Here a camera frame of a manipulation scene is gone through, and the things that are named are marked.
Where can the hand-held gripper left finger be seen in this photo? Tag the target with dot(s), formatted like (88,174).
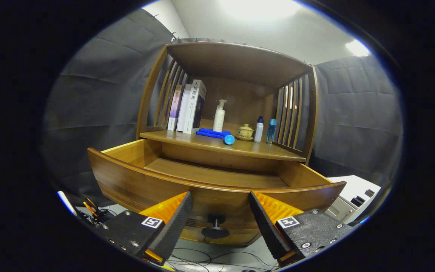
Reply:
(177,223)

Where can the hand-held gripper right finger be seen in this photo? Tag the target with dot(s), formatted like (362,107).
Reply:
(263,223)

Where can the black drawer knob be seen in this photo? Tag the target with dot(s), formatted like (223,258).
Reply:
(215,232)

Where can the brown wooden drawer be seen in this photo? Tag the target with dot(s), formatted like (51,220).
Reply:
(134,181)

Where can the blue cosmetic tube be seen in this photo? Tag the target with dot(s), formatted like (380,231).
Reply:
(229,139)

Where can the wooden countertop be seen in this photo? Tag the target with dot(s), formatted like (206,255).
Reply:
(247,148)

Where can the brown wooden cabinet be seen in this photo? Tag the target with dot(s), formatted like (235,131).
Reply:
(240,64)

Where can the yellow saucer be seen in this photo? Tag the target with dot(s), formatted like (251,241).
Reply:
(244,138)

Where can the white bottle with blue cap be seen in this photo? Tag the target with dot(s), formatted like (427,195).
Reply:
(258,132)

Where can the clear teal bottle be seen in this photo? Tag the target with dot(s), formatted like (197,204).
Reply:
(271,132)

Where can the yellow lidded teacup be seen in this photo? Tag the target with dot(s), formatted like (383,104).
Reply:
(246,131)

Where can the blue folded cloth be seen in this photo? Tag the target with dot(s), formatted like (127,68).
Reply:
(210,133)

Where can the white pump bottle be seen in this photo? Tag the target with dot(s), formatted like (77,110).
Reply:
(219,121)

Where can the thin white book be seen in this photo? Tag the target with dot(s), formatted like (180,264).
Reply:
(183,109)

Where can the thick white portrait book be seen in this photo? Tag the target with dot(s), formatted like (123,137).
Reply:
(193,109)

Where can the purple book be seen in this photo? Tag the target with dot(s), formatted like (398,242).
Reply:
(174,107)

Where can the black backdrop cloth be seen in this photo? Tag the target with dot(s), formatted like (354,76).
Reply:
(89,113)

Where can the long ceiling light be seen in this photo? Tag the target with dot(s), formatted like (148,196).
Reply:
(358,48)

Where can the round ceiling light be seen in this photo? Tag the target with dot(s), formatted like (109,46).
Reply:
(259,8)

